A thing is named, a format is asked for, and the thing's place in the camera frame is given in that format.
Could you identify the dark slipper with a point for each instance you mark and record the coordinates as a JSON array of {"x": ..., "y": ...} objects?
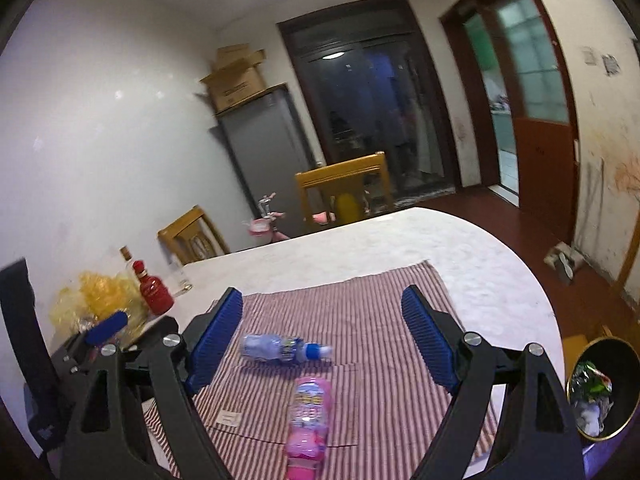
[{"x": 570, "y": 267}]

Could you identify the clear bottle with gold cap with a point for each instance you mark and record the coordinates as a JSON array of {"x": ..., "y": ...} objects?
[{"x": 126, "y": 255}]

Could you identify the black waste bin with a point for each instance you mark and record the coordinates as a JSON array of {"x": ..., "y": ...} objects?
[{"x": 622, "y": 360}]

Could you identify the brown glass panel door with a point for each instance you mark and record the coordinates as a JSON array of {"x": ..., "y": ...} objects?
[{"x": 540, "y": 135}]

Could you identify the large cardboard box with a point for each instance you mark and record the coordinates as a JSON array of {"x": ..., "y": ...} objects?
[{"x": 235, "y": 87}]

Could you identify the patterned door mat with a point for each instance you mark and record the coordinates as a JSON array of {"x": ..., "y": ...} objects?
[{"x": 425, "y": 194}]

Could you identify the pink tricycle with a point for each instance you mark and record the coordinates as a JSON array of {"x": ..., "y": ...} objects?
[{"x": 265, "y": 227}]

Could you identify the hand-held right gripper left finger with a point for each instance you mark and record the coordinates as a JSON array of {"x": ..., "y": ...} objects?
[{"x": 215, "y": 340}]

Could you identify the grey refrigerator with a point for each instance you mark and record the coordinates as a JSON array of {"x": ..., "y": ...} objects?
[{"x": 270, "y": 160}]

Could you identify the pink plastic bottle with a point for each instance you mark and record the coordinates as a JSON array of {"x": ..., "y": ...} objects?
[{"x": 307, "y": 415}]

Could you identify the small paper tag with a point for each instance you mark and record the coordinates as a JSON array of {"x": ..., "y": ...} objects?
[{"x": 231, "y": 416}]

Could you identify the white slipper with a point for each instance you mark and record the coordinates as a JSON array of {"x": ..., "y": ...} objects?
[{"x": 555, "y": 254}]

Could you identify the wall switch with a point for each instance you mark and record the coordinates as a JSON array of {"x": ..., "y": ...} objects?
[{"x": 589, "y": 55}]

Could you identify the yellow plastic bag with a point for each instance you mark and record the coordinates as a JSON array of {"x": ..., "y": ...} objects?
[{"x": 100, "y": 295}]

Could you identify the blue label plastic bottle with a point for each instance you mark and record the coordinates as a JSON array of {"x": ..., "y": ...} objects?
[{"x": 280, "y": 347}]

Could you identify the wooden chair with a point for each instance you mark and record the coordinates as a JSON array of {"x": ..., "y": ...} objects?
[
  {"x": 345, "y": 172},
  {"x": 195, "y": 235}
]

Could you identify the clear drinking glass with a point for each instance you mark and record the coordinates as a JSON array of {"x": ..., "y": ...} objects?
[{"x": 180, "y": 280}]

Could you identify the small cardboard box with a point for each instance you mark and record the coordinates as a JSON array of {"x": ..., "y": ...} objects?
[{"x": 235, "y": 55}]

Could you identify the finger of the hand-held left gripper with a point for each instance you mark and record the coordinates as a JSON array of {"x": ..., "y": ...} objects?
[
  {"x": 142, "y": 355},
  {"x": 107, "y": 327}
]

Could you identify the dark sliding glass door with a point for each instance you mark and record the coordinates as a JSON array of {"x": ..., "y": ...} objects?
[{"x": 370, "y": 100}]

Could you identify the red liquor bottle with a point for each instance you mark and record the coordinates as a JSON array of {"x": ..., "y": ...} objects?
[{"x": 155, "y": 292}]

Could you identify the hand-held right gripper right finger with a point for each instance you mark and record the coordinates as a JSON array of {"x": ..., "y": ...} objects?
[{"x": 430, "y": 340}]

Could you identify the red striped cloth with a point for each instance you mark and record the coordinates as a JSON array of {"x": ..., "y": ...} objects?
[{"x": 350, "y": 300}]

